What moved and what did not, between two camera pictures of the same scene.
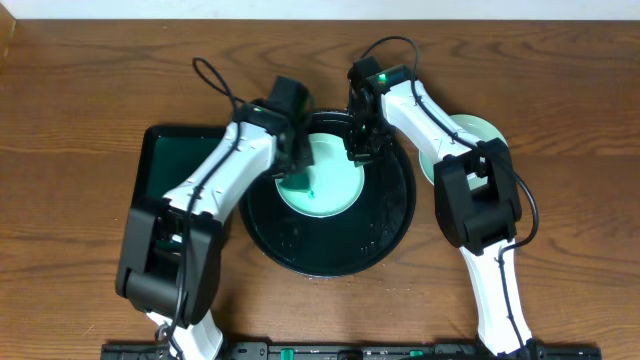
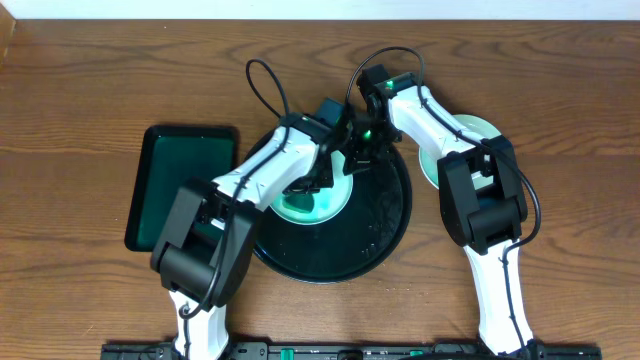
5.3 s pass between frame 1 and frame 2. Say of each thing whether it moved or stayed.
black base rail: stayed
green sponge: moved
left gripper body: moved
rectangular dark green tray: stayed
